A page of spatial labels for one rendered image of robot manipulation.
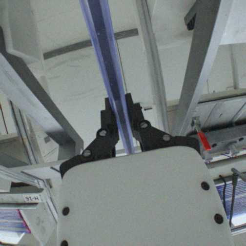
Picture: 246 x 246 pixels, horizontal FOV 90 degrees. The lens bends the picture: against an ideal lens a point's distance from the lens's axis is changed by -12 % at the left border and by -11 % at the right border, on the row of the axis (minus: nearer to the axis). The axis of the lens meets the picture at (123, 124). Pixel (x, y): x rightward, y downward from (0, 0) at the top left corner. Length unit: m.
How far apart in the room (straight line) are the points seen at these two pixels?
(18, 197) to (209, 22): 1.09
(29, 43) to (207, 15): 0.27
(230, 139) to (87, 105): 1.90
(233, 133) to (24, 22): 0.64
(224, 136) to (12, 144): 1.15
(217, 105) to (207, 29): 0.24
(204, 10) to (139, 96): 1.84
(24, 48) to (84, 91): 1.97
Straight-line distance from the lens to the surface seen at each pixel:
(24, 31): 0.24
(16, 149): 1.10
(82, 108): 2.19
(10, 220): 1.18
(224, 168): 0.81
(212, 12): 0.27
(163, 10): 0.63
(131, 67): 2.10
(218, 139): 0.57
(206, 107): 0.44
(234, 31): 0.31
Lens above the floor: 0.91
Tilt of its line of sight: 11 degrees up
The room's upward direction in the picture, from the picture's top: 168 degrees clockwise
